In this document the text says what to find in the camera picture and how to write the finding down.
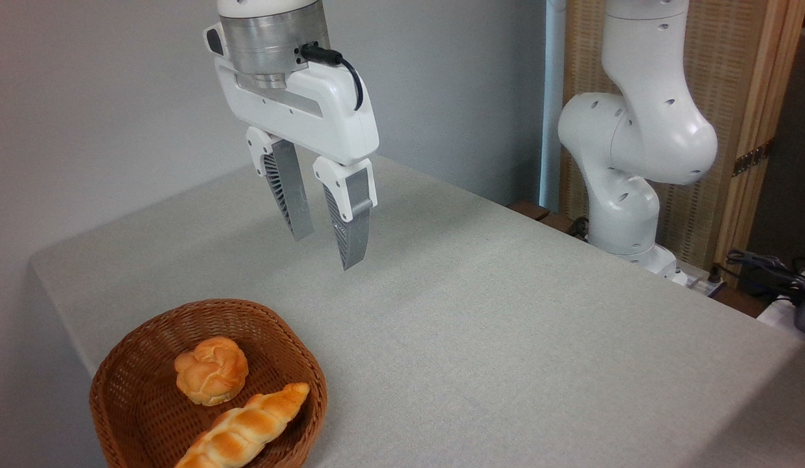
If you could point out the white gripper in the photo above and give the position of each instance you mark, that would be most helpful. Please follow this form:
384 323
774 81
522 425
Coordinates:
318 114

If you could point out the long braided bread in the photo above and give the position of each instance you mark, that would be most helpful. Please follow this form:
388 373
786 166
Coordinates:
246 429

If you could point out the round knotted bread roll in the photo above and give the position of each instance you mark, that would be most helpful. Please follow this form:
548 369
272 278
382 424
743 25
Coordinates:
210 370

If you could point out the brown wicker basket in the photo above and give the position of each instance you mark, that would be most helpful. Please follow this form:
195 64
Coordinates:
136 403

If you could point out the grey tablecloth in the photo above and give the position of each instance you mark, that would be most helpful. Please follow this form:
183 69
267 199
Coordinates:
538 338

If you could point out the white vertical pipe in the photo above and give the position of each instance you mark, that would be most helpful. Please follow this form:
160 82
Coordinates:
551 97

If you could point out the white power strip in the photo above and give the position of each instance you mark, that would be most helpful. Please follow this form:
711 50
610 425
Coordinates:
704 285

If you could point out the brass screen hinge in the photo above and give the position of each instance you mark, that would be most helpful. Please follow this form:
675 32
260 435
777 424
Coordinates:
753 158

